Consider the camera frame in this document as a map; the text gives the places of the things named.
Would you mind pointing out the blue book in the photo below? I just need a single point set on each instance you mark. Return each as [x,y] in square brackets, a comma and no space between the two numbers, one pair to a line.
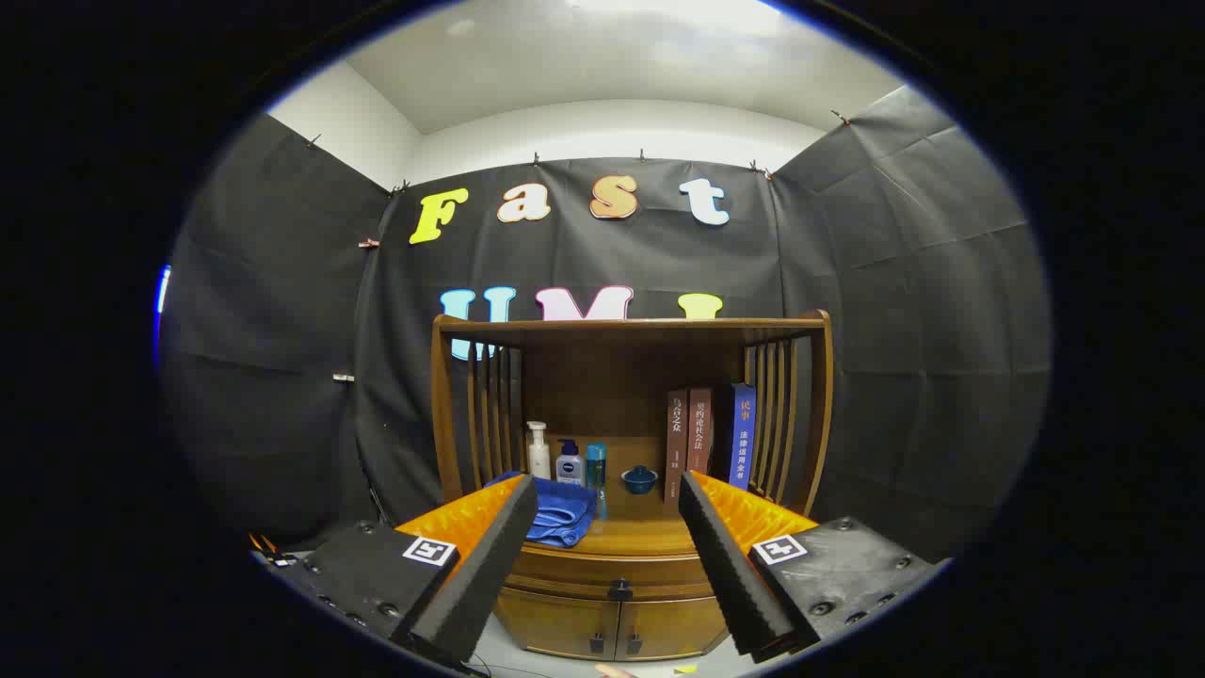
[742,438]

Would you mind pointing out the teal transparent bottle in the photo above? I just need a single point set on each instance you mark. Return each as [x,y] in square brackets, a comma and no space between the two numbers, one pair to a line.
[596,466]

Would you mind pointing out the wooden drawer with black knob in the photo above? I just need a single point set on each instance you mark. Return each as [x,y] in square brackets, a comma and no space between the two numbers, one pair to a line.
[584,570]

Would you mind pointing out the wooden cabinet door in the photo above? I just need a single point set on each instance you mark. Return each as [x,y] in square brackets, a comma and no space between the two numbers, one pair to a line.
[555,623]
[673,629]

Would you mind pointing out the white lotion bottle blue cap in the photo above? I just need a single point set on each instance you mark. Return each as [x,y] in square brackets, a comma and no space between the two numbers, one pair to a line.
[569,467]

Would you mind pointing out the wooden cabinet with shelf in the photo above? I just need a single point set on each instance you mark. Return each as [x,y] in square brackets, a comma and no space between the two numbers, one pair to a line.
[602,377]

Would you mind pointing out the white pump bottle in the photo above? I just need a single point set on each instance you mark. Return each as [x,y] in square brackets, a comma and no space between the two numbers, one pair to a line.
[538,457]

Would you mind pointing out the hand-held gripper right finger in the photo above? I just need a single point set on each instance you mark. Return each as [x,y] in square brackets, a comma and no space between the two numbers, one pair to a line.
[730,574]

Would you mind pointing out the brown book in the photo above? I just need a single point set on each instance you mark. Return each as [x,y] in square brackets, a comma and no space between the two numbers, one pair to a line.
[676,447]
[701,433]

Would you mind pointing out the blue lidded teacup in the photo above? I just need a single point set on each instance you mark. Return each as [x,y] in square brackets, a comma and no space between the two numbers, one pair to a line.
[639,481]

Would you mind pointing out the folded blue towel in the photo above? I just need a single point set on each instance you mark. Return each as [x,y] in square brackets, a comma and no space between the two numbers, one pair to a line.
[565,513]

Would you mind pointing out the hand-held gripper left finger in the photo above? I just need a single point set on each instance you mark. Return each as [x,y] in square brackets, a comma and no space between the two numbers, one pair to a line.
[475,574]

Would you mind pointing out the wooden countertop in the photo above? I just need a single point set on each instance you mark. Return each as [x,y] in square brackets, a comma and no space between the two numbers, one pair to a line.
[640,532]

